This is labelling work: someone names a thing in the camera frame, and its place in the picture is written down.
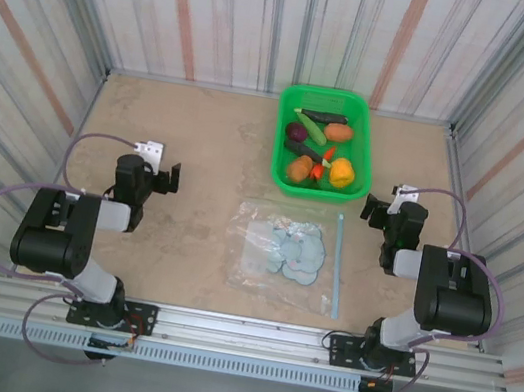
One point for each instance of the green plastic basket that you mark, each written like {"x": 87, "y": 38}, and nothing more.
{"x": 343, "y": 197}

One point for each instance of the yellow bell pepper toy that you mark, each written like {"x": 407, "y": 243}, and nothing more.
{"x": 342, "y": 172}

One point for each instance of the clear zip-top bag elephant print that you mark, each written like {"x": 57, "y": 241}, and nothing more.
{"x": 283, "y": 250}

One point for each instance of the green cucumber toy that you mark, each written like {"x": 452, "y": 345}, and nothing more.
{"x": 312, "y": 128}

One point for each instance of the slim dark eggplant toy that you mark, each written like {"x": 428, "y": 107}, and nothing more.
{"x": 327, "y": 116}

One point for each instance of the purple onion toy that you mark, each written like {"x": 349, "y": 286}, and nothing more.
{"x": 296, "y": 132}

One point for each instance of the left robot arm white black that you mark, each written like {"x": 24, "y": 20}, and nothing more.
{"x": 50, "y": 245}

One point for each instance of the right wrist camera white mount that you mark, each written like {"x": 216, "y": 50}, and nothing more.
{"x": 405, "y": 196}

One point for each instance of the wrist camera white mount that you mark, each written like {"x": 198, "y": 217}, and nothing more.
{"x": 150, "y": 152}
{"x": 405, "y": 196}

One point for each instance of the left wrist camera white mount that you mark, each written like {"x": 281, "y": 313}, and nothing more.
{"x": 150, "y": 152}

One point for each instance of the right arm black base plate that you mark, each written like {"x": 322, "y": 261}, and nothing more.
{"x": 342, "y": 347}

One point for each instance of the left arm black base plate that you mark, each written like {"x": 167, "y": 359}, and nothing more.
{"x": 141, "y": 319}

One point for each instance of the aluminium mounting rail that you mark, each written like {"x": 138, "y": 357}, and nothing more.
{"x": 243, "y": 330}

